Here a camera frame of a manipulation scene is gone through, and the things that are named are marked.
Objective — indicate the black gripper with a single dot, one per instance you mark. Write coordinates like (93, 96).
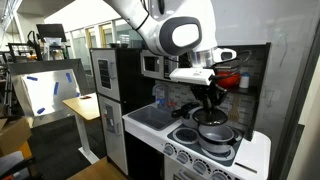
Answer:
(206, 91)

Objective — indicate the small black pan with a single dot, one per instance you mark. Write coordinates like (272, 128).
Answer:
(210, 118)

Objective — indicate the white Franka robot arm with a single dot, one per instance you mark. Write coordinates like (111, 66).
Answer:
(186, 20)

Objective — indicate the grey toy cooking pot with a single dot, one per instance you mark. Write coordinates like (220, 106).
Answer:
(216, 140)

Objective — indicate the grey toy stove top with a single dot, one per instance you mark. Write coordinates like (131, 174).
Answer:
(185, 136)

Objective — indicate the grey stove knob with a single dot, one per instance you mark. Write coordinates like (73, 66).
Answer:
(182, 157)
(220, 175)
(169, 150)
(199, 167)

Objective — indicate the wooden toy spatula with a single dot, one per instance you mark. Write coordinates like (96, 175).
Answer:
(234, 111)

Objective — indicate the red plastic bowl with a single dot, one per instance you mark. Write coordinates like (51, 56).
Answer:
(231, 81)

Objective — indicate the white shaker blue cap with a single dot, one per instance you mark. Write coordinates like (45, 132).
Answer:
(244, 81)

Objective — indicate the toy sink faucet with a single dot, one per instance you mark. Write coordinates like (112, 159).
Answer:
(160, 93)

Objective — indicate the grey toy sink basin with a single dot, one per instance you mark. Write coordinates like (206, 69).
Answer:
(150, 117)

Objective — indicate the toy kitchen unit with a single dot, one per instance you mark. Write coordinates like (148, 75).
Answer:
(253, 156)

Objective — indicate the toy microwave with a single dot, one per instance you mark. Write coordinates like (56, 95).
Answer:
(151, 65)

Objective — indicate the white glossy whiteboard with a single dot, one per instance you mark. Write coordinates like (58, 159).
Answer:
(266, 23)

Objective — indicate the grey water dispenser panel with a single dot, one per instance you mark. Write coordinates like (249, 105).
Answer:
(109, 118)

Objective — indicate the black notes chalkboard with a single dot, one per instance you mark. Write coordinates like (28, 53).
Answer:
(104, 74)

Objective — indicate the wooden desk white leg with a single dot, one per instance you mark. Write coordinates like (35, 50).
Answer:
(83, 108)

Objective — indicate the blue tape strip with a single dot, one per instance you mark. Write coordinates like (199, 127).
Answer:
(56, 88)
(68, 77)
(32, 78)
(41, 110)

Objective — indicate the black monitor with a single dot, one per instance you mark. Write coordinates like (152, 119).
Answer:
(51, 30)

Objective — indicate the open cardboard box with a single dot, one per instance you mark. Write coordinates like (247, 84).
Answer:
(13, 136)

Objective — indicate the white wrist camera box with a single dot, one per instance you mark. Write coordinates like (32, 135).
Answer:
(191, 76)

